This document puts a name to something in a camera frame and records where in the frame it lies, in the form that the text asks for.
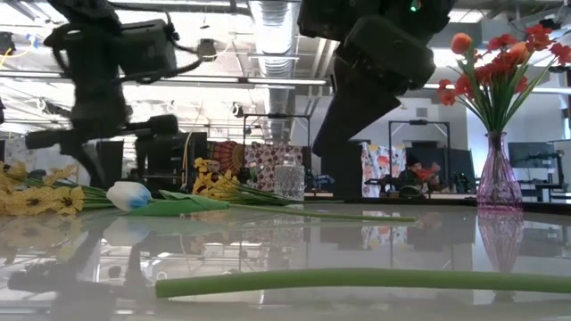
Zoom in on black ceiling fixture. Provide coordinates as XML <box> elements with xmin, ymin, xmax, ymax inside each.
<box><xmin>195</xmin><ymin>38</ymin><xmax>219</xmax><ymax>62</ymax></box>

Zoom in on dark wall monitor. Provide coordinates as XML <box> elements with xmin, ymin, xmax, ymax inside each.
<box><xmin>508</xmin><ymin>141</ymin><xmax>557</xmax><ymax>169</ymax></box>

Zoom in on round silver ceiling duct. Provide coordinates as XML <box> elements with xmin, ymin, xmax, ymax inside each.
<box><xmin>247</xmin><ymin>0</ymin><xmax>301</xmax><ymax>144</ymax></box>

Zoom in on blue background gripper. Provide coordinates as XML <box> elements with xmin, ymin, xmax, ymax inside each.
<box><xmin>305</xmin><ymin>170</ymin><xmax>335</xmax><ymax>192</ymax></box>

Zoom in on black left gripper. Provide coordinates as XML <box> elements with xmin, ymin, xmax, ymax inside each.
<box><xmin>25</xmin><ymin>102</ymin><xmax>179</xmax><ymax>187</ymax></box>

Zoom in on thick smooth green stem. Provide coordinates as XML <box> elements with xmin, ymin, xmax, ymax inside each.
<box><xmin>154</xmin><ymin>267</ymin><xmax>571</xmax><ymax>299</ymax></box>

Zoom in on red flower bunch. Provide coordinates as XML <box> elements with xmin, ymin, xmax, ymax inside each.
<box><xmin>436</xmin><ymin>24</ymin><xmax>571</xmax><ymax>135</ymax></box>

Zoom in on small black background robot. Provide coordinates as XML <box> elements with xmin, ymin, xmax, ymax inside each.
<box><xmin>364</xmin><ymin>176</ymin><xmax>402</xmax><ymax>193</ymax></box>

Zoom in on yellow flower bunch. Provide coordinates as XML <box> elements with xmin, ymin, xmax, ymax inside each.
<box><xmin>0</xmin><ymin>160</ymin><xmax>115</xmax><ymax>218</ymax></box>
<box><xmin>192</xmin><ymin>155</ymin><xmax>304</xmax><ymax>207</ymax></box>

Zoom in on clear cut-glass vase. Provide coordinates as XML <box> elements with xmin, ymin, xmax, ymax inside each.
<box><xmin>273</xmin><ymin>163</ymin><xmax>306</xmax><ymax>202</ymax></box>

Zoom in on white hanging cloth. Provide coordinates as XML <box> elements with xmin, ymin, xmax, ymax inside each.
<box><xmin>3</xmin><ymin>136</ymin><xmax>97</xmax><ymax>186</ymax></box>

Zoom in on thin yellow hanging cable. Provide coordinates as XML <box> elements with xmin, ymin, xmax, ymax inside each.
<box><xmin>180</xmin><ymin>100</ymin><xmax>206</xmax><ymax>191</ymax></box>

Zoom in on black metal frame stand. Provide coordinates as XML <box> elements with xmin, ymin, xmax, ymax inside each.
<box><xmin>387</xmin><ymin>119</ymin><xmax>451</xmax><ymax>193</ymax></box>
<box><xmin>242</xmin><ymin>113</ymin><xmax>312</xmax><ymax>193</ymax></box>

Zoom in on person's red flowers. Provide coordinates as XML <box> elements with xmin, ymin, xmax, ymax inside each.
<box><xmin>417</xmin><ymin>162</ymin><xmax>442</xmax><ymax>182</ymax></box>

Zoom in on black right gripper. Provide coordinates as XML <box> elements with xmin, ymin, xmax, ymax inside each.
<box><xmin>311</xmin><ymin>16</ymin><xmax>437</xmax><ymax>158</ymax></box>

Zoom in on white and blue tulip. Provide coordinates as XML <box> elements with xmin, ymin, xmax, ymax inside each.
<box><xmin>106</xmin><ymin>180</ymin><xmax>418</xmax><ymax>223</ymax></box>

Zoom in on purple glass vase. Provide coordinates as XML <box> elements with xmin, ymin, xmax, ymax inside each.
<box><xmin>476</xmin><ymin>131</ymin><xmax>524</xmax><ymax>210</ymax></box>

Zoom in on long ceiling light bar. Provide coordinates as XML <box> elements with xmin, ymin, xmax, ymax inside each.
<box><xmin>0</xmin><ymin>69</ymin><xmax>331</xmax><ymax>89</ymax></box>

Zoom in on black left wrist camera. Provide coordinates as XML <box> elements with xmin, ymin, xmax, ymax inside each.
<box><xmin>113</xmin><ymin>19</ymin><xmax>178</xmax><ymax>85</ymax></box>

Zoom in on red mandala cloth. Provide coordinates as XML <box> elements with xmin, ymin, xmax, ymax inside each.
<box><xmin>208</xmin><ymin>141</ymin><xmax>245</xmax><ymax>176</ymax></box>

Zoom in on dark background desk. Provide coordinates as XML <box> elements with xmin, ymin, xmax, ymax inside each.
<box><xmin>517</xmin><ymin>179</ymin><xmax>571</xmax><ymax>202</ymax></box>

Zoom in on dotted patterned cloth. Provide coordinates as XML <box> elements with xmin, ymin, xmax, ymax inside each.
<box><xmin>243</xmin><ymin>142</ymin><xmax>305</xmax><ymax>192</ymax></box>

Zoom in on white floral cloth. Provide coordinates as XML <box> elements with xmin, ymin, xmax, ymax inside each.
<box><xmin>360</xmin><ymin>141</ymin><xmax>408</xmax><ymax>199</ymax></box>

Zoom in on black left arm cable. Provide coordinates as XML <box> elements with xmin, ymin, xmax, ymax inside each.
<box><xmin>133</xmin><ymin>55</ymin><xmax>206</xmax><ymax>86</ymax></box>

